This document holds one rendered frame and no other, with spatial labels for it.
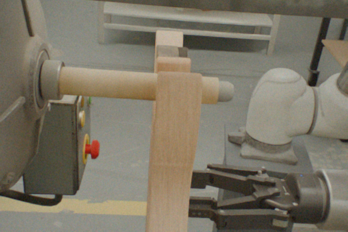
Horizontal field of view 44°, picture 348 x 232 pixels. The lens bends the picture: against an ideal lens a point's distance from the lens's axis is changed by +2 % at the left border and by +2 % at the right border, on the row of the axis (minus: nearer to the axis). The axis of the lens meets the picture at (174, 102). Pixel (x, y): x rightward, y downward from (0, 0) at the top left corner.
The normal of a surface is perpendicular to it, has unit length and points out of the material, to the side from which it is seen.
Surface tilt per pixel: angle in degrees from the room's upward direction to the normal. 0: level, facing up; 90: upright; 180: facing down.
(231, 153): 0
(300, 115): 84
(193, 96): 71
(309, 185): 24
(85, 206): 0
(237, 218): 83
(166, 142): 96
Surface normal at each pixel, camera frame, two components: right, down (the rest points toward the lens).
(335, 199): 0.07, -0.25
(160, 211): 0.05, 0.20
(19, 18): 1.00, -0.04
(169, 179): 0.03, 0.58
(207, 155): 0.08, -0.89
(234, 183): -0.30, 0.32
